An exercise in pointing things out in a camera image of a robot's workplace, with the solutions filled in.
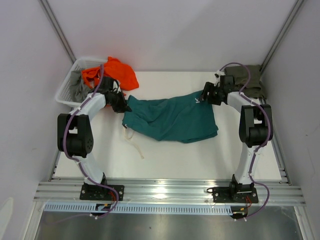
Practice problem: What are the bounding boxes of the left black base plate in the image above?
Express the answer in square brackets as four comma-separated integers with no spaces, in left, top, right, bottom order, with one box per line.
[79,183,125,201]

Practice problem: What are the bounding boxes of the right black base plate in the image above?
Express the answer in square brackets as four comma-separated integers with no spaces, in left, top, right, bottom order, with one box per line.
[206,186,259,204]

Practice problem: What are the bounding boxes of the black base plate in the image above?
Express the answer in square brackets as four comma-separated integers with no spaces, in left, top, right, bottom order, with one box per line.
[79,183,125,201]
[206,186,259,204]

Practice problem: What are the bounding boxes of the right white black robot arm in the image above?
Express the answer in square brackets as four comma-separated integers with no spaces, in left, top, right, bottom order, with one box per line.
[199,75,273,202]

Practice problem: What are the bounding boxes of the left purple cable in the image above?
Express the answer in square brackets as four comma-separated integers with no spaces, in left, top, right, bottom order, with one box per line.
[62,63,119,221]

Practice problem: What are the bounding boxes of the white slotted cable duct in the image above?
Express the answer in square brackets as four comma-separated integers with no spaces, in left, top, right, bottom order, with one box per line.
[43,202,232,216]

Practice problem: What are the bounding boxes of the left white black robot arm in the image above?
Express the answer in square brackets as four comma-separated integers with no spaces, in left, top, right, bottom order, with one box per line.
[57,76,132,200]

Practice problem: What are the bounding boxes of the olive green folded shorts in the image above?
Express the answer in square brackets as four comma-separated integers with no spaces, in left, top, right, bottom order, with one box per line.
[224,65,267,99]

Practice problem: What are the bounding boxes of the left aluminium corner post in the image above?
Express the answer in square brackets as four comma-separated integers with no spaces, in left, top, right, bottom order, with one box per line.
[38,0,76,63]

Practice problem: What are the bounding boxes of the aluminium corner post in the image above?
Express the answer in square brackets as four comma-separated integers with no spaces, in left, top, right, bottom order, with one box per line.
[38,0,76,63]
[260,0,307,74]

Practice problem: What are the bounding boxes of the right aluminium corner post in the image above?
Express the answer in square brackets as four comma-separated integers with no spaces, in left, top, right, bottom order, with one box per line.
[260,0,307,74]

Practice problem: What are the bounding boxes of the grey shorts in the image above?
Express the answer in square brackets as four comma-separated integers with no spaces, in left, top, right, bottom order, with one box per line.
[69,70,91,103]

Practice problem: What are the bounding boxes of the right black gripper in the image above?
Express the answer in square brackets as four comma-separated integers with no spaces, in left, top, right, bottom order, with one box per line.
[198,82,223,106]

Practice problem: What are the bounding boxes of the orange shorts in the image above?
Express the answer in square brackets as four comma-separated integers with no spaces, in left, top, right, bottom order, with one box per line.
[81,56,140,91]

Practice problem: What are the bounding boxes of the aluminium table edge rail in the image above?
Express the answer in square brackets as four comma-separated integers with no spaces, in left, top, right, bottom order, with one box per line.
[33,177,306,207]

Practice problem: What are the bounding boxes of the white plastic basket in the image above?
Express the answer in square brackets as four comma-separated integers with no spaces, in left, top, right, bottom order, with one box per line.
[55,56,108,108]

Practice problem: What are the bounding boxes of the teal green shorts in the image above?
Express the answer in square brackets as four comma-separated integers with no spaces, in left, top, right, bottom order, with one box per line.
[122,91,219,144]

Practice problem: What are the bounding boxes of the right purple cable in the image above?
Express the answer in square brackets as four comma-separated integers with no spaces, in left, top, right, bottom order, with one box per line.
[219,62,273,221]

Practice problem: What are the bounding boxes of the purple cable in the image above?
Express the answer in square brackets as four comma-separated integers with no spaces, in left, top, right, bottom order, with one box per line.
[219,62,273,221]
[62,63,119,221]

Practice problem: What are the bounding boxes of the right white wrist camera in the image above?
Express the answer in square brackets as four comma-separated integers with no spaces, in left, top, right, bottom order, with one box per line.
[214,70,225,79]

